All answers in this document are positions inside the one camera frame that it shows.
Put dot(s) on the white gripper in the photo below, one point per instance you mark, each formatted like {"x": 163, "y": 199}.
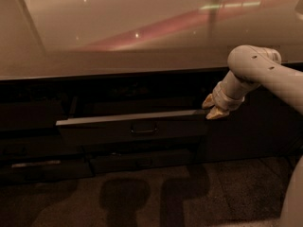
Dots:
{"x": 224, "y": 98}

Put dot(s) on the dark drawer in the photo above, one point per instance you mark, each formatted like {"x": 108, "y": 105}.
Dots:
{"x": 49, "y": 171}
{"x": 138, "y": 161}
{"x": 35, "y": 147}
{"x": 97, "y": 123}
{"x": 30, "y": 115}

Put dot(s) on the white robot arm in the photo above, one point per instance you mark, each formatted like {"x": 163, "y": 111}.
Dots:
{"x": 251, "y": 67}

